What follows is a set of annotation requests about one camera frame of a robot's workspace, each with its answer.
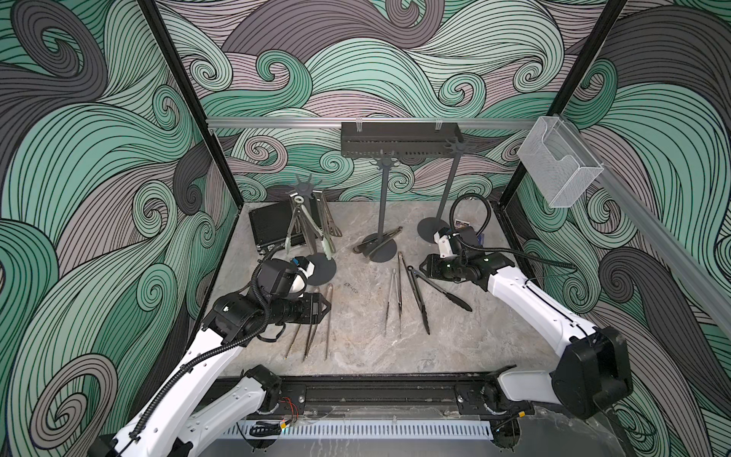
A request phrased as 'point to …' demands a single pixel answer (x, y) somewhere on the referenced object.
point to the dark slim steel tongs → (400, 278)
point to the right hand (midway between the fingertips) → (422, 268)
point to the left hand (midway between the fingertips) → (322, 303)
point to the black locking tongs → (416, 285)
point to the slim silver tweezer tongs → (398, 298)
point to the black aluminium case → (270, 227)
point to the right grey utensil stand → (428, 228)
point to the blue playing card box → (481, 237)
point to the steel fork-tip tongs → (324, 217)
